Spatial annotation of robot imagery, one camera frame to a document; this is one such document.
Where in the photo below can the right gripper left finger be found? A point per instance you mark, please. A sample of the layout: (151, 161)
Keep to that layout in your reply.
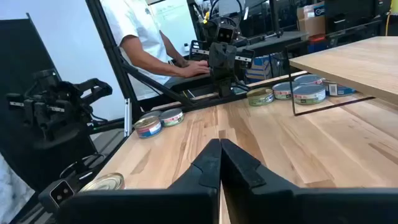
(140, 207)

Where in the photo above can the table-level camera box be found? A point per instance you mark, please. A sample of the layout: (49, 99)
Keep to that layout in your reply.
(60, 193)

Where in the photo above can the dark grey desk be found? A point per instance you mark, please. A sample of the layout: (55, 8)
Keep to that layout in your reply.
(186, 82)

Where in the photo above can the black board panel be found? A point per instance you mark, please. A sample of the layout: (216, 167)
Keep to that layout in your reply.
(18, 62)

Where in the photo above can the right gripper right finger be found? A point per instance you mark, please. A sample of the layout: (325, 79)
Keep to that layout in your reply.
(311, 207)

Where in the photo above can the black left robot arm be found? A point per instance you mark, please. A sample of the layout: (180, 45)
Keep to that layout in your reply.
(224, 88)

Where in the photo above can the cardboard box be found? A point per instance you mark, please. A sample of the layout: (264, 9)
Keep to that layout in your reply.
(311, 18)

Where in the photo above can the wooden shelf black legs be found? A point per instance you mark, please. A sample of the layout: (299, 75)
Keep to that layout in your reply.
(357, 62)

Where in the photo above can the blue white box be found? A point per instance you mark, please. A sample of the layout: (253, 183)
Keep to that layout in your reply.
(258, 67)

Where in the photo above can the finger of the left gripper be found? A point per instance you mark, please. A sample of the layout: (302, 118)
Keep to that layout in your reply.
(216, 60)
(229, 60)

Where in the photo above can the red blue bin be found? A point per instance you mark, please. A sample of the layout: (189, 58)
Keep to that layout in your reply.
(317, 43)

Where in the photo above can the person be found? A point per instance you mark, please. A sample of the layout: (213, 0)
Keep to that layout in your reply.
(136, 28)

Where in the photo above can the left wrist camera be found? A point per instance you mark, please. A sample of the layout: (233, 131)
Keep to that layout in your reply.
(224, 35)

